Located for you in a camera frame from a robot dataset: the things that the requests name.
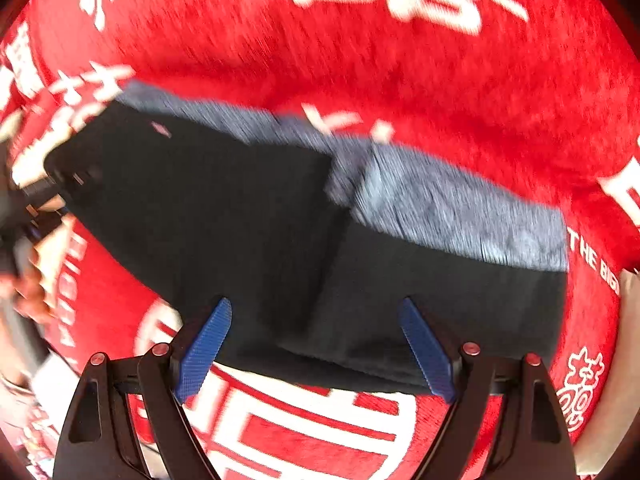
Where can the person's left hand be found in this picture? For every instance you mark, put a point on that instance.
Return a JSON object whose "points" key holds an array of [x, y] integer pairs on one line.
{"points": [[32, 285]]}

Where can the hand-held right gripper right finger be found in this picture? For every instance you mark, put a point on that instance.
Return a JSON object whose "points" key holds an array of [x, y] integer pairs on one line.
{"points": [[431, 355]]}

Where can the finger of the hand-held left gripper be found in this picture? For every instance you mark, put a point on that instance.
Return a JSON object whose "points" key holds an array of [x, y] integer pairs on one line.
{"points": [[60, 185]]}

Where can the red printed blanket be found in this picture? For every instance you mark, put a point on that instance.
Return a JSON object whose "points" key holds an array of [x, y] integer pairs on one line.
{"points": [[400, 85]]}

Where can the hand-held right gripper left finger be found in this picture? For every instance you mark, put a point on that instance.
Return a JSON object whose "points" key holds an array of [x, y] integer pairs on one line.
{"points": [[202, 355]]}

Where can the black pants with grey patterned bands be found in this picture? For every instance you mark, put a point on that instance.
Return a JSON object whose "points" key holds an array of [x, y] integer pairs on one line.
{"points": [[280, 240]]}

